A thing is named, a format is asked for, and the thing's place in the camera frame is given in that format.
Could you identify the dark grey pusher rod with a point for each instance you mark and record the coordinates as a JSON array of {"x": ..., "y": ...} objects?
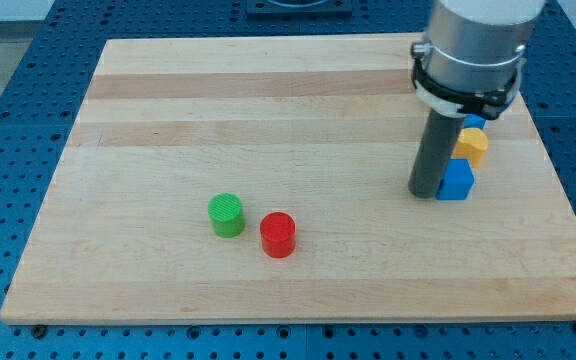
[{"x": 435, "y": 150}]

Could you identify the blue pentagon block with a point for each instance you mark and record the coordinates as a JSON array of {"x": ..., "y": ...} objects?
[{"x": 457, "y": 182}]

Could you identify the yellow rounded block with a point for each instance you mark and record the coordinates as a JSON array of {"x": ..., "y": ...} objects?
[{"x": 472, "y": 144}]

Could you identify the green cylinder block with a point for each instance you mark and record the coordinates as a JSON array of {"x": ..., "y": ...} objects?
[{"x": 225, "y": 211}]

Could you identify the small blue block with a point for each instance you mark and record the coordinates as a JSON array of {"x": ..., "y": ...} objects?
[{"x": 475, "y": 121}]

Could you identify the wooden board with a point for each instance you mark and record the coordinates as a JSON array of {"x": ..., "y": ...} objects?
[{"x": 323, "y": 128}]

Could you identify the red cylinder block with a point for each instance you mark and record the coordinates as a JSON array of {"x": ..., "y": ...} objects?
[{"x": 277, "y": 230}]

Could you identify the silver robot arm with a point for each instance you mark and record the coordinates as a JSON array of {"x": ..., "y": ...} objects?
[{"x": 471, "y": 55}]

